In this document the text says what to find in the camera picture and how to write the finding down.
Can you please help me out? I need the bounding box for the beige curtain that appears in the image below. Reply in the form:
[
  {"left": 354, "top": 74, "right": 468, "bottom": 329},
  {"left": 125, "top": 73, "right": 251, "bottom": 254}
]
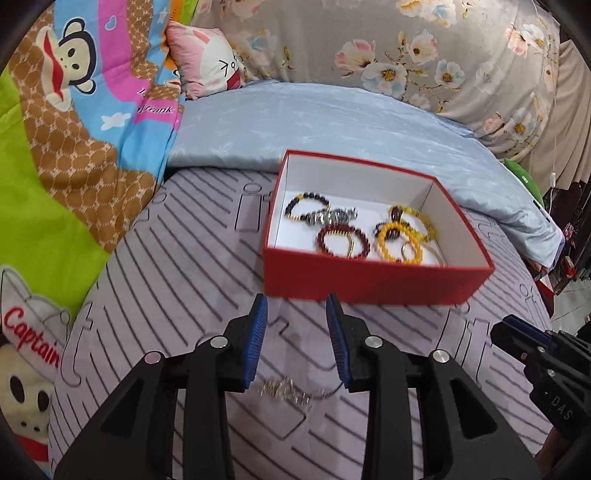
[{"left": 540, "top": 41, "right": 591, "bottom": 185}]

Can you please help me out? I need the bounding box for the light blue satin quilt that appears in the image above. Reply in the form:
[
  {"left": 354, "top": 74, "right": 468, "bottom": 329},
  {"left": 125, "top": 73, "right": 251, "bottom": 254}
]
[{"left": 166, "top": 80, "right": 566, "bottom": 271}]

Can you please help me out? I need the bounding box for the dark brown bead bracelet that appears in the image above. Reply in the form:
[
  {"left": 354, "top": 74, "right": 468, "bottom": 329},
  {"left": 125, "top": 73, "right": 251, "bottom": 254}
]
[{"left": 284, "top": 193, "right": 331, "bottom": 221}]

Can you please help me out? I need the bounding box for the cartoon monkey blanket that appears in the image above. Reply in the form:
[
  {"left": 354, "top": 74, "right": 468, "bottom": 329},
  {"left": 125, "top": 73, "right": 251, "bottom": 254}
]
[{"left": 0, "top": 0, "right": 188, "bottom": 467}]

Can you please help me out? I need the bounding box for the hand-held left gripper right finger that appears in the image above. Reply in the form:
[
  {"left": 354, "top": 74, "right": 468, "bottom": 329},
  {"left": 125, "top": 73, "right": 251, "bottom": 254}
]
[{"left": 325, "top": 293, "right": 541, "bottom": 480}]

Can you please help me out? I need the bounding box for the silver wrist watch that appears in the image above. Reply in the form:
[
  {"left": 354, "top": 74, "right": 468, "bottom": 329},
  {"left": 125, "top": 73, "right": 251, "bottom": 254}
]
[{"left": 302, "top": 208, "right": 360, "bottom": 228}]

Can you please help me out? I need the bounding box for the rose gold bangle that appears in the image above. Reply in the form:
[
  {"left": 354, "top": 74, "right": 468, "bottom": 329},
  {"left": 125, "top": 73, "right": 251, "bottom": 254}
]
[{"left": 401, "top": 240, "right": 446, "bottom": 267}]

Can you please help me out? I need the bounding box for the red cardboard box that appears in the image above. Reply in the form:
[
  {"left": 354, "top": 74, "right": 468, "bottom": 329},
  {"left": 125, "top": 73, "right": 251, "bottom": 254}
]
[{"left": 262, "top": 149, "right": 496, "bottom": 306}]

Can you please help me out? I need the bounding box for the garnet multi-strand bracelet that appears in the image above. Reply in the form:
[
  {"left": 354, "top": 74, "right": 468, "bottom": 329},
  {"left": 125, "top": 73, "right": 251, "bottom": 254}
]
[{"left": 374, "top": 208, "right": 407, "bottom": 243}]

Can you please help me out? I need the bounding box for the green plastic object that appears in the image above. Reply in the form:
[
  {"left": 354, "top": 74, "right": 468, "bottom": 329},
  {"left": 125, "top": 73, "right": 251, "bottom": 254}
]
[{"left": 503, "top": 159, "right": 546, "bottom": 208}]

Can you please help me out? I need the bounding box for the pink cartoon pillow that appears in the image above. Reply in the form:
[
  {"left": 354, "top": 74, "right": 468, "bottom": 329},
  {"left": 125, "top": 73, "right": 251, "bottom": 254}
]
[{"left": 165, "top": 21, "right": 247, "bottom": 100}]

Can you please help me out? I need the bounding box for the grey floral quilt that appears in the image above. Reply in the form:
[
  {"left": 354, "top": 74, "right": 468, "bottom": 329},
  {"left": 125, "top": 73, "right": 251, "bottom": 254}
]
[{"left": 189, "top": 0, "right": 561, "bottom": 162}]

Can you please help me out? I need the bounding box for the yellow chunky stone bracelet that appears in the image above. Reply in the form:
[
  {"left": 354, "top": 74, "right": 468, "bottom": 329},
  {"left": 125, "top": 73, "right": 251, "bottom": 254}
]
[{"left": 392, "top": 206, "right": 438, "bottom": 241}]

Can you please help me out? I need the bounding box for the orange bead bracelet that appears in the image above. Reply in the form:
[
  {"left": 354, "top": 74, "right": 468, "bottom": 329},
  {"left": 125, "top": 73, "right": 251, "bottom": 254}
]
[{"left": 376, "top": 222, "right": 426, "bottom": 265}]

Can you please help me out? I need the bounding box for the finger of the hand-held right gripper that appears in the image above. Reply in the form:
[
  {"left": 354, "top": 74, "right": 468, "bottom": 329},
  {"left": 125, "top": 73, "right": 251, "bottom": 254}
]
[
  {"left": 490, "top": 320, "right": 552, "bottom": 367},
  {"left": 502, "top": 315, "right": 561, "bottom": 352}
]

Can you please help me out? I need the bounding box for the silver chain bracelet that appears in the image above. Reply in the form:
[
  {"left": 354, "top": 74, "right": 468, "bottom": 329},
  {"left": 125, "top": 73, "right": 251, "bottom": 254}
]
[{"left": 255, "top": 376, "right": 340, "bottom": 406}]

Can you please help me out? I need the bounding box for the white cable with switch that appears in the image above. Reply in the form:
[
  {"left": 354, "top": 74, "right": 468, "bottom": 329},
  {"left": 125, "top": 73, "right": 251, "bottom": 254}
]
[{"left": 531, "top": 0, "right": 557, "bottom": 204}]

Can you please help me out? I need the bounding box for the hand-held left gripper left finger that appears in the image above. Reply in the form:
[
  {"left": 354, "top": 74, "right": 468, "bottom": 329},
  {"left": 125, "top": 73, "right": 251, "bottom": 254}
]
[{"left": 54, "top": 293, "right": 269, "bottom": 480}]

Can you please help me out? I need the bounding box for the dark red bead bracelet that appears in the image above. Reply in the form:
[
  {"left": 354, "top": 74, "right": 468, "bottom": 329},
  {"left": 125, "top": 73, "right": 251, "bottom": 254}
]
[{"left": 317, "top": 223, "right": 371, "bottom": 259}]

